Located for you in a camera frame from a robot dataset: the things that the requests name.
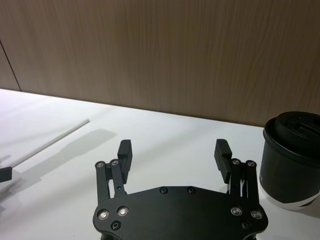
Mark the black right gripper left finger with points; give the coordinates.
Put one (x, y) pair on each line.
(105, 180)

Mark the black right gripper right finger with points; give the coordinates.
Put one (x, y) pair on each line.
(246, 180)

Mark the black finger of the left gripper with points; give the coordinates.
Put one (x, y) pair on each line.
(5, 174)

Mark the white paper straw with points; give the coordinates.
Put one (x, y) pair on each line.
(55, 140)

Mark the black paper cup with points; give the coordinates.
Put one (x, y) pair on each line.
(287, 175)

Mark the black plastic cup lid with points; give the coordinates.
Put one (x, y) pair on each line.
(292, 131)

